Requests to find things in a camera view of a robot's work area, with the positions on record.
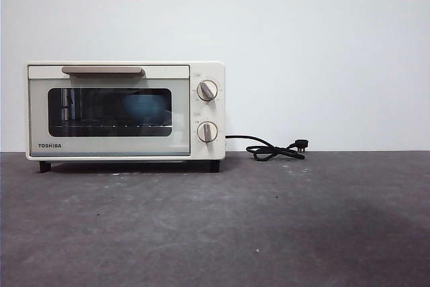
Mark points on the blue ribbed bowl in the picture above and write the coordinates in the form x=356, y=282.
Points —
x=144, y=109

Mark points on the cream Toshiba toaster oven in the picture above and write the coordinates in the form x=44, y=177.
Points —
x=208, y=112

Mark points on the beige round oven knob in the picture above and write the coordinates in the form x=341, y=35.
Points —
x=207, y=90
x=207, y=132

